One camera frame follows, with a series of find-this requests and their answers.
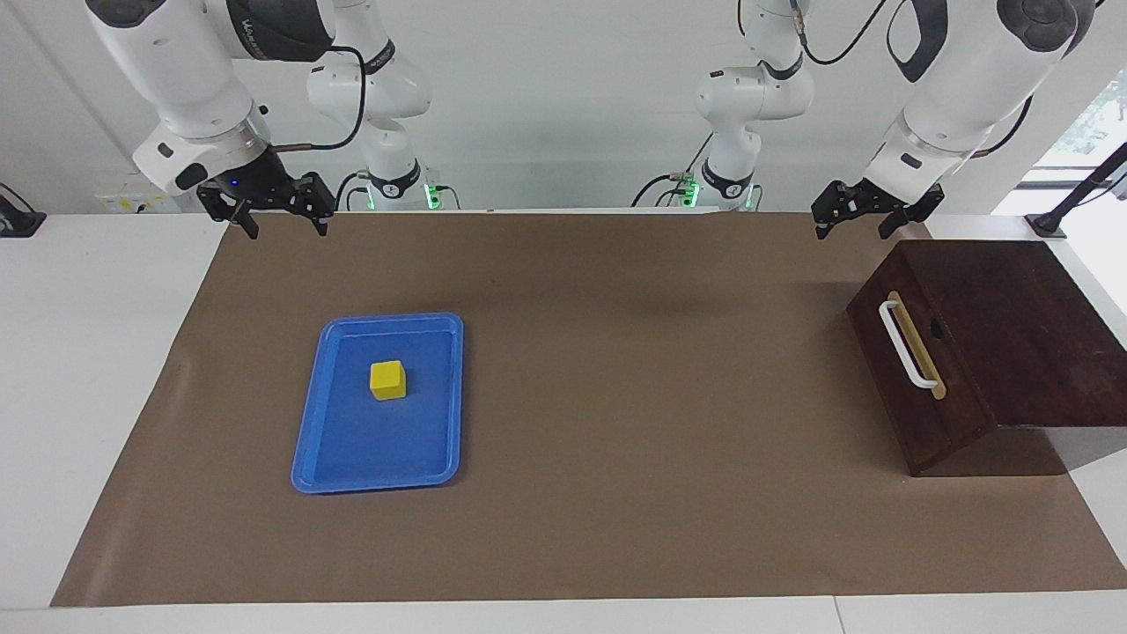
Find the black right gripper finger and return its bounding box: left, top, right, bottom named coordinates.
left=284, top=174, right=337, bottom=237
left=195, top=183, right=261, bottom=240

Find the small black stand base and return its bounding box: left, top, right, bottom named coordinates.
left=0, top=183, right=47, bottom=239

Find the dark wooden cabinet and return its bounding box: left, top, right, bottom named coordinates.
left=847, top=240, right=1127, bottom=477

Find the white wall socket box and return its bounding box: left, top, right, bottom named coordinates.
left=95, top=172, right=196, bottom=214

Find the black right base cable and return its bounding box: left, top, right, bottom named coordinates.
left=334, top=172, right=372, bottom=212

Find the bright window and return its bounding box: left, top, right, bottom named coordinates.
left=1026, top=70, right=1127, bottom=190

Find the blue plastic tray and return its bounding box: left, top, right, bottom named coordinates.
left=291, top=313, right=465, bottom=495

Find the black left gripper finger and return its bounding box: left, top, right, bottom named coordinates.
left=879, top=183, right=946, bottom=240
left=812, top=181, right=861, bottom=240

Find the brown paper table mat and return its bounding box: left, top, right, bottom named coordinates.
left=50, top=210, right=1127, bottom=608

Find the black left base cable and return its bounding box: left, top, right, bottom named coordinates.
left=631, top=132, right=716, bottom=210

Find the black stand with slanted pole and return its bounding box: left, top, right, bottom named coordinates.
left=1026, top=141, right=1127, bottom=240

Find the black base cable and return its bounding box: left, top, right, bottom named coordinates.
left=334, top=172, right=372, bottom=212
left=631, top=132, right=716, bottom=210

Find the yellow block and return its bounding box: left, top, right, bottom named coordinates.
left=369, top=359, right=408, bottom=402

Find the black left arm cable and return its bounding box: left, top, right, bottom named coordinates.
left=788, top=0, right=892, bottom=68

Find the wooden drawer with white handle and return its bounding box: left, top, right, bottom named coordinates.
left=847, top=242, right=998, bottom=475

